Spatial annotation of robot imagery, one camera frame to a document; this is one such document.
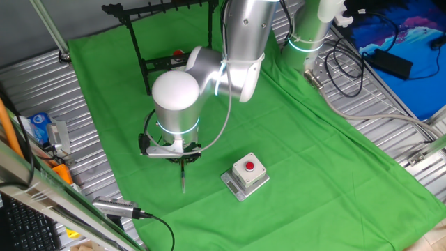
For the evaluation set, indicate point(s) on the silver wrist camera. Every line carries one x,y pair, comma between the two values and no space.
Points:
163,150

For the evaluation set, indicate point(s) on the black carved pen rack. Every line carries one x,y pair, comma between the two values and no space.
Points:
160,63

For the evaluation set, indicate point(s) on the grey corrugated conduit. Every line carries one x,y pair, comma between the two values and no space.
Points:
352,116

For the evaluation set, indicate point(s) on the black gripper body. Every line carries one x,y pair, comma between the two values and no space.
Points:
190,158

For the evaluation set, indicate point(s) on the blue painted mat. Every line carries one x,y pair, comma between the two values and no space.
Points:
418,69

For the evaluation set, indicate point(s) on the green cloth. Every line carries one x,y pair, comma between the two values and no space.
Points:
296,157

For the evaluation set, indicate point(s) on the grey ridged metal device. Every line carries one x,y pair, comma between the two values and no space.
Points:
57,136

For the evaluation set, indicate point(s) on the orange button box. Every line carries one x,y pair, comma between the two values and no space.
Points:
63,173

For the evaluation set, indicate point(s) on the black keyboard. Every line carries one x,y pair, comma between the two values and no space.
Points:
24,226

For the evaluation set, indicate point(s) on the black mouse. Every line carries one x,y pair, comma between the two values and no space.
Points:
439,42

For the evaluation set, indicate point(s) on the aluminium frame bar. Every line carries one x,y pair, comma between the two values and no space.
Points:
52,198

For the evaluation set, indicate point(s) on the aluminium profile bracket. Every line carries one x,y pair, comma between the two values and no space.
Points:
426,153

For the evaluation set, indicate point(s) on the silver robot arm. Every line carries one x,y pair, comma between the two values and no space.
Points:
244,35

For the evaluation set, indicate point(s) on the beige wooden blocks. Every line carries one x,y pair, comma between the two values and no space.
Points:
83,248

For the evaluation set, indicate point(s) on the blue tissue pack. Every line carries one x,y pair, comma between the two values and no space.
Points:
39,127

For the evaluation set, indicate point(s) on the black power adapter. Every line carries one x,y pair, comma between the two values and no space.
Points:
388,62

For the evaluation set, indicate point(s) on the white box with red button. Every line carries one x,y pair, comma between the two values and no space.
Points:
244,174
177,53

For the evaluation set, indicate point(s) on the orange pole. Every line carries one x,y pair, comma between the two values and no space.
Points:
7,129

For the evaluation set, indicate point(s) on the brown calligraphy brush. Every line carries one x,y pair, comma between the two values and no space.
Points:
183,178

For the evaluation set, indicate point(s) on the thin aluminium post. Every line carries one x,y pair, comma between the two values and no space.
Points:
48,26

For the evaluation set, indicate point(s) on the silver elongated camera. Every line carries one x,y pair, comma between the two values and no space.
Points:
111,206

